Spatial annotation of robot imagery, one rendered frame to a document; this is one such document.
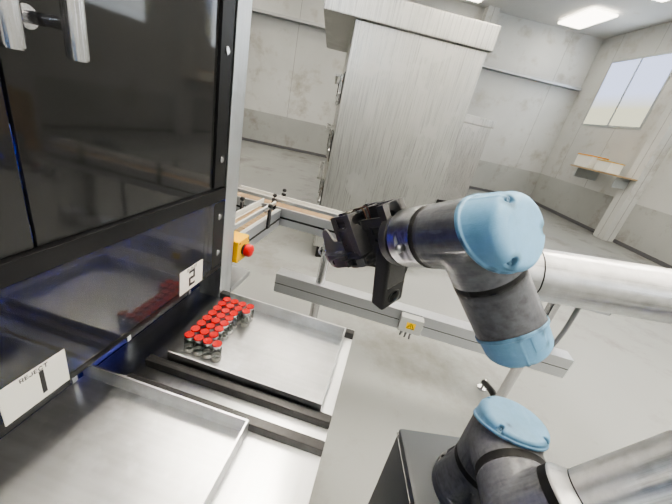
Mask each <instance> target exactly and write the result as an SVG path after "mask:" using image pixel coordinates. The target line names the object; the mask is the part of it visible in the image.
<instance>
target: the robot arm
mask: <svg viewBox="0 0 672 504"><path fill-rule="evenodd" d="M338 216H339V217H334V218H330V220H331V223H332V226H333V229H334V232H335V235H336V238H337V240H335V239H334V238H333V236H332V235H331V233H330V232H329V231H328V230H327V229H324V230H323V232H322V234H323V239H324V243H325V248H326V251H325V252H324V254H325V257H326V259H327V260H328V262H329V263H330V264H331V265H332V266H333V267H335V268H344V267H347V268H349V267H352V268H359V267H365V266H368V265H371V264H374V265H375V274H374V284H373V293H372V303H373V304H374V305H375V306H377V307H378V308H379V309H380V310H383V309H385V308H386V307H388V306H390V305H391V304H393V303H394V302H396V301H397V300H399V299H400V298H401V296H402V290H403V284H404V279H405V273H406V268H407V267H416V268H431V269H444V270H446V272H447V274H448V276H449V278H450V280H451V283H452V285H453V287H454V290H455V292H456V294H457V296H458V298H459V301H460V303H461V305H462V307H463V309H464V311H465V313H466V316H467V318H468V320H469V322H470V324H471V326H472V328H473V331H474V333H475V339H476V341H477V342H478V343H480V345H481V347H482V349H483V350H484V352H485V354H486V356H487V357H488V358H489V359H490V360H491V361H493V362H494V363H496V364H498V365H501V366H504V367H509V368H523V367H525V366H527V367H530V366H531V365H535V364H537V363H539V362H541V361H543V360H544V359H545V358H547V357H548V356H549V354H550V353H551V351H552V350H553V347H554V337H553V334H552V331H551V328H550V318H549V317H548V316H547V315H546V313H545V311H544V308H543V306H542V303H541V301H543V302H548V303H554V304H560V305H565V306H571V307H577V308H582V309H588V310H593V311H599V312H605V313H610V314H616V315H622V316H627V317H633V318H638V319H644V320H650V321H655V322H661V323H667V324H672V269H670V268H664V267H658V266H651V265H645V264H638V263H632V262H626V261H619V260H613V259H606V258H600V257H593V256H587V255H581V254H574V253H568V252H561V251H555V250H549V249H543V248H544V243H545V235H544V234H543V230H542V229H543V225H544V221H543V217H542V214H541V212H540V210H539V208H538V206H537V205H536V203H535V202H534V201H533V200H532V199H531V198H530V197H529V196H527V195H525V194H523V193H521V192H517V191H505V192H502V191H498V192H491V193H477V194H472V195H468V196H466V197H464V198H460V199H455V200H449V201H444V202H439V203H433V204H426V205H421V206H416V207H411V208H406V205H405V202H404V198H403V197H401V198H396V199H392V200H388V201H385V200H382V201H378V202H374V203H370V204H369V203H366V204H365V205H363V206H362V207H359V208H354V209H351V210H348V211H346V212H343V213H341V214H338ZM342 228H343V229H342ZM549 444H550V434H549V432H548V430H547V428H546V426H545V425H544V424H543V422H542V421H541V420H540V419H539V418H538V417H537V416H536V415H535V414H533V413H532V412H531V411H530V410H528V409H526V408H525V407H524V406H522V405H521V404H519V403H517V402H515V401H513V400H510V399H507V398H504V397H500V396H489V397H486V398H484V399H482V400H481V402H480V403H479V405H478V406H477V407H476V408H475V409H474V411H473V415H472V417H471V418H470V420H469V422H468V424H467V426H466V428H465V429H464V431H463V433H462V435H461V437H460V439H459V440H458V442H457V444H456V445H454V446H453V447H451V448H449V449H448V450H446V451H444V452H443V453H442V454H441V455H440V456H439V457H438V459H437V461H436V463H435V465H434V467H433V471H432V482H433V487H434V490H435V493H436V495H437V498H438V500H439V501H440V503H441V504H672V429H671V430H668V431H665V432H663V433H660V434H657V435H655V436H652V437H650V438H647V439H644V440H642V441H639V442H636V443H634V444H631V445H629V446H626V447H623V448H621V449H618V450H616V451H613V452H610V453H608V454H605V455H602V456H600V457H597V458H595V459H592V460H589V461H587V462H584V463H581V464H579V465H576V466H574V467H571V468H564V467H562V466H560V465H558V464H556V463H553V462H551V461H549V462H546V460H545V458H544V451H547V450H548V449H549Z"/></svg>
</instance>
